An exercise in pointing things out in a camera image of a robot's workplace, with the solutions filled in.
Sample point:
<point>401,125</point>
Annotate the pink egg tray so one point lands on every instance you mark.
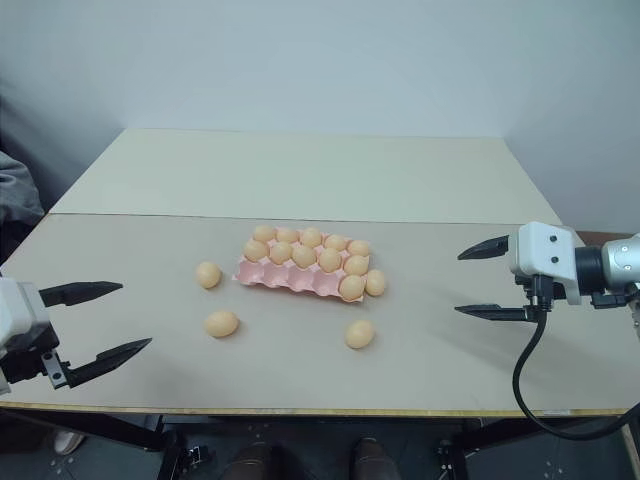
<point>280,277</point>

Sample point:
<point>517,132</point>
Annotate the beige egg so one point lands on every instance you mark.
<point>208,275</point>
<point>255,249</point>
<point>356,264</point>
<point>358,248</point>
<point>311,237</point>
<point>375,282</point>
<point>281,252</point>
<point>335,242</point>
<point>221,324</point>
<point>287,235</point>
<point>329,260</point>
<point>360,334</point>
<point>263,233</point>
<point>352,287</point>
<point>303,255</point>

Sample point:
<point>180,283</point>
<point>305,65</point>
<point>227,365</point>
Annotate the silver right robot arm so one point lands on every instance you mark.
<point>617,265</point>

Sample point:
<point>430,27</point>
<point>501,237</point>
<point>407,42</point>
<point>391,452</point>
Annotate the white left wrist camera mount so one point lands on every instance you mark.
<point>17,312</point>

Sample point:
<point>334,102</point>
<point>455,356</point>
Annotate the person in grey clothing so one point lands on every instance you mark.
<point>15,200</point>

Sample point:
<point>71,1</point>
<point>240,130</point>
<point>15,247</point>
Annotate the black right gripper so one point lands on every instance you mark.
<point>539,290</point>

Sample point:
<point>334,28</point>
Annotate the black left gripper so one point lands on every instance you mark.
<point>30,357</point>

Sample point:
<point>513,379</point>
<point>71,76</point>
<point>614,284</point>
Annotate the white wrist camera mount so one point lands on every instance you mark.
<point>542,250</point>
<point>17,312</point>

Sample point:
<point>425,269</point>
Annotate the black table frame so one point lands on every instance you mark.
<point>100,426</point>

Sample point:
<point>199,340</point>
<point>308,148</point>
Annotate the dark brown rounded shape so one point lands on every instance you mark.
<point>368,460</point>
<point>254,462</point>

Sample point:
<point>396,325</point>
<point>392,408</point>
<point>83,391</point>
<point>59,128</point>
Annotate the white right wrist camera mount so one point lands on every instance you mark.
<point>542,250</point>

